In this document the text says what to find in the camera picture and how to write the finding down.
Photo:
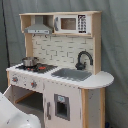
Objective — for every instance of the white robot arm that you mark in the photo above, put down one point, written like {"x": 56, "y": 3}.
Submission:
{"x": 12, "y": 117}

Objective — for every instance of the wooden toy kitchen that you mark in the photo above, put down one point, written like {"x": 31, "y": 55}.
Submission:
{"x": 61, "y": 50}

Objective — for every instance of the grey toy sink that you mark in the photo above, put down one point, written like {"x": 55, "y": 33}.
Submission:
{"x": 72, "y": 74}

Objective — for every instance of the black toy faucet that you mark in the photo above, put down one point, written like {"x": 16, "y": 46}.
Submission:
{"x": 81, "y": 65}

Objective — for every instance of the black toy stovetop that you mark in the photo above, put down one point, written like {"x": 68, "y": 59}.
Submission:
{"x": 39, "y": 68}

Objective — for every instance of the small metal pot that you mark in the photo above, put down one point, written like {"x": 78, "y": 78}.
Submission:
{"x": 30, "y": 61}

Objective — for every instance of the right red stove knob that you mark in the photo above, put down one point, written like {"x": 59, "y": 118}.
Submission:
{"x": 33, "y": 84}

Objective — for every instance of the red stove knob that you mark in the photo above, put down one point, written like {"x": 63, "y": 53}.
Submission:
{"x": 14, "y": 79}
{"x": 33, "y": 84}

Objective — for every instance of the white cupboard door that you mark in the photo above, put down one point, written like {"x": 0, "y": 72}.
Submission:
{"x": 62, "y": 106}

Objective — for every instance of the white toy microwave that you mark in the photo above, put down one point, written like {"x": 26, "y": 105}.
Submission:
{"x": 73, "y": 24}

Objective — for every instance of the grey range hood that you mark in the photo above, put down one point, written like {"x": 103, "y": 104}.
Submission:
{"x": 38, "y": 27}

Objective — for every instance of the left red stove knob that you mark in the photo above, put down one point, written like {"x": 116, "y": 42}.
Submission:
{"x": 14, "y": 79}

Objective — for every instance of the grey backdrop curtain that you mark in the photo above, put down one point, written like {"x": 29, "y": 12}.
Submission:
{"x": 114, "y": 44}

